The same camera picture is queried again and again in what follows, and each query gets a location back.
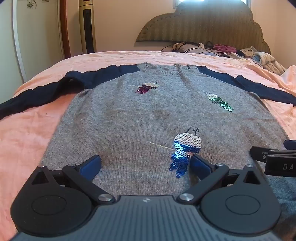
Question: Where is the golden tower fan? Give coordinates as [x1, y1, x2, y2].
[78, 0, 97, 54]

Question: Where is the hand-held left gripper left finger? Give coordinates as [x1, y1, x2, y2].
[31, 155, 115, 205]

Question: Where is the olive upholstered headboard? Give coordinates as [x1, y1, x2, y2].
[136, 1, 271, 55]

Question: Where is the magenta garment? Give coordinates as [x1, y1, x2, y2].
[213, 44, 236, 54]

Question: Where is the white floral wardrobe door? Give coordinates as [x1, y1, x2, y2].
[0, 0, 66, 98]

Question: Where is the pink bed sheet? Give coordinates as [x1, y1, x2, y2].
[0, 50, 296, 232]

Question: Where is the window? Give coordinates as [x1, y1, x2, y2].
[172, 0, 251, 10]

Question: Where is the brown wooden door frame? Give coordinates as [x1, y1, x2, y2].
[59, 0, 71, 59]

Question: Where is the grey sweater with navy sleeves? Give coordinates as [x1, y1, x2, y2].
[0, 62, 296, 232]

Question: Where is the crumpled light patterned clothing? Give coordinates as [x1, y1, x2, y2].
[240, 46, 287, 76]

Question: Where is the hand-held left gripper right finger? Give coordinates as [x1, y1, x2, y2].
[176, 154, 266, 205]

